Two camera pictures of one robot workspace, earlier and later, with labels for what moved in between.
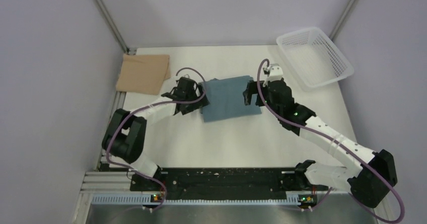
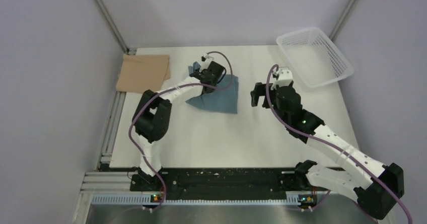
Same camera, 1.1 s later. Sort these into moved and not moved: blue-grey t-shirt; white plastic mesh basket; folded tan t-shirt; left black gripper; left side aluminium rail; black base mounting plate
Moved: blue-grey t-shirt; left black gripper
Not moved: black base mounting plate; white plastic mesh basket; left side aluminium rail; folded tan t-shirt
